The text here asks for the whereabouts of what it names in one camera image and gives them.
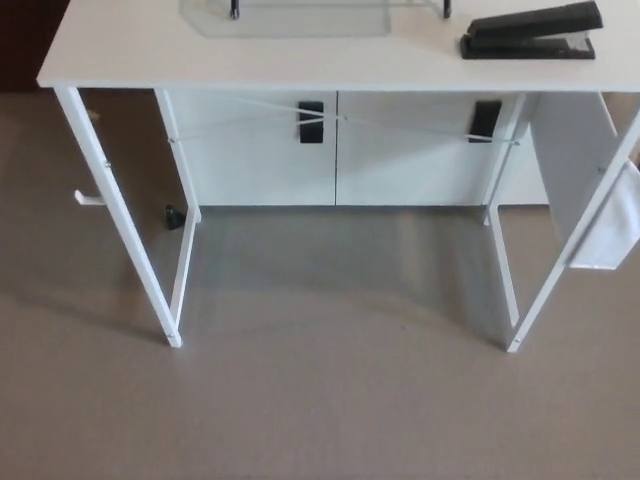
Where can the white desk side hook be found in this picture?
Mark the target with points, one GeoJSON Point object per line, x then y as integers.
{"type": "Point", "coordinates": [87, 198]}

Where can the black stapler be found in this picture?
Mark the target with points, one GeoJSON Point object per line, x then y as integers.
{"type": "Point", "coordinates": [530, 35]}

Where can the small black floor object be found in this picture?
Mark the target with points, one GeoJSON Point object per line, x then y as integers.
{"type": "Point", "coordinates": [175, 218]}

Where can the white metal-frame desk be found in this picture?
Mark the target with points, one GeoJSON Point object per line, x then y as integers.
{"type": "Point", "coordinates": [125, 55]}

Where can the white fabric side pouch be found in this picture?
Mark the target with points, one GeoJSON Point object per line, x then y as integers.
{"type": "Point", "coordinates": [607, 225]}

